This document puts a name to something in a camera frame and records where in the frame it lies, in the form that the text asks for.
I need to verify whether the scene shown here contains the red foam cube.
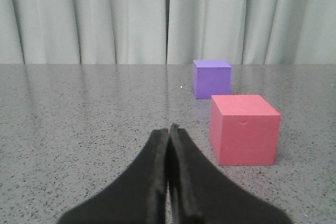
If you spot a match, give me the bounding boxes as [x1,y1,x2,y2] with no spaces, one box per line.
[208,94,281,166]

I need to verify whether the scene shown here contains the purple foam cube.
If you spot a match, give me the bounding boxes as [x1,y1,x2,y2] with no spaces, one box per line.
[192,60,232,99]

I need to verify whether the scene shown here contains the grey pleated curtain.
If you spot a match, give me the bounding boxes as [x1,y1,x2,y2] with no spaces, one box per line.
[1,0,335,65]

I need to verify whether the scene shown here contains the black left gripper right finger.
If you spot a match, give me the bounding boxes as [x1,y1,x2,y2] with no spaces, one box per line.
[167,124,292,223]

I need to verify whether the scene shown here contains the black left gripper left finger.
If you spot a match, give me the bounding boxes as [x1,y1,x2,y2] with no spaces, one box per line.
[58,129,169,223]

